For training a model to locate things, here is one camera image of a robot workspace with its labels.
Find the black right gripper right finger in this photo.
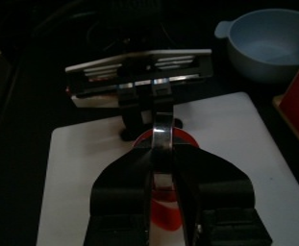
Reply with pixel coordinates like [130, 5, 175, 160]
[171, 139, 274, 246]

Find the white cutting board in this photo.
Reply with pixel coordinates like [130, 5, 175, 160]
[35, 91, 299, 246]

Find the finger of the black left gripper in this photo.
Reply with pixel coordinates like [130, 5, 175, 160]
[116, 82, 152, 142]
[151, 78, 183, 130]

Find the round metal dough cutter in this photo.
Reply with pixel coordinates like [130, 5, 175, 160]
[131, 112, 200, 190]

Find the light blue bowl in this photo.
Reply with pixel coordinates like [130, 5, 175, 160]
[214, 8, 299, 85]

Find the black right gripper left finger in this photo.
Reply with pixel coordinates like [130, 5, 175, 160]
[83, 140, 152, 246]

